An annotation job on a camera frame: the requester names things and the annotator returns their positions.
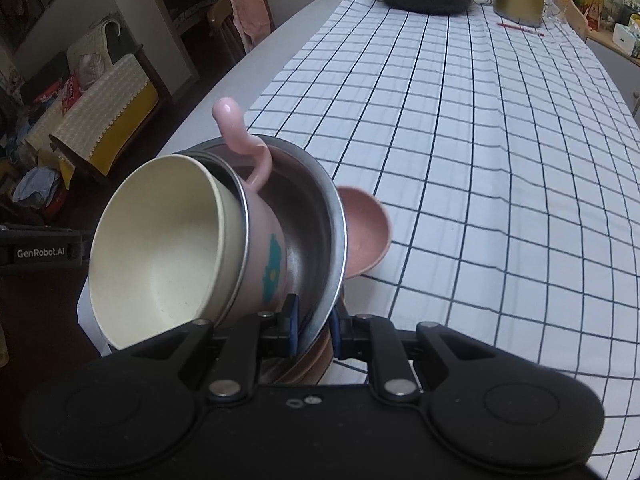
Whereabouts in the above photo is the cream bowl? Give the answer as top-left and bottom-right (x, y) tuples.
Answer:
(88, 154), (248, 352)

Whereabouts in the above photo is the blue cloth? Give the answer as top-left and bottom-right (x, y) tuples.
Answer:
(12, 167), (61, 206)

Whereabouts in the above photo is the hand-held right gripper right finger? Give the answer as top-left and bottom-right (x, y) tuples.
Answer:
(327, 312), (506, 403)

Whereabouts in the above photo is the orange drink bottle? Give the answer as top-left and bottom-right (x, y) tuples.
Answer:
(582, 0), (606, 31)

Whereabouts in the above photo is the stainless steel bowl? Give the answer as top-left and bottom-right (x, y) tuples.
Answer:
(172, 134), (348, 386)

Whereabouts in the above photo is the white woven bag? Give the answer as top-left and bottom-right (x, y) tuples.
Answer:
(67, 17), (121, 91)

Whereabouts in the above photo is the pink bear-shaped plate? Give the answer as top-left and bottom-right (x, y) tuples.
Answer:
(272, 186), (393, 386)

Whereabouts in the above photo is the yellow bench with lace cover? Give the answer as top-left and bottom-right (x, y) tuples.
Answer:
(25, 52), (161, 181)

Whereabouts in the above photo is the pink towel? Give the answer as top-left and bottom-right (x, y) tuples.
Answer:
(226, 0), (275, 53)

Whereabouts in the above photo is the dark wooden chair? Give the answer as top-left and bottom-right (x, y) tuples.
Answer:
(207, 0), (276, 61)

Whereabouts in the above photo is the pink bowl with steel liner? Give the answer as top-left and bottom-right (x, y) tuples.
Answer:
(215, 160), (288, 331)

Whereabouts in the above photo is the white tissue box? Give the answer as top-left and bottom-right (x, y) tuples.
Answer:
(612, 22), (640, 53)

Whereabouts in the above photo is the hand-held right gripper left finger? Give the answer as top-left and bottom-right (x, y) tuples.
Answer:
(131, 292), (301, 402)

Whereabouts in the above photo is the white checked tablecloth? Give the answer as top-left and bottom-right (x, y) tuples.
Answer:
(75, 0), (640, 480)

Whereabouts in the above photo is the light wooden chair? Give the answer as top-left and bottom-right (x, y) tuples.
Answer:
(567, 0), (593, 43)

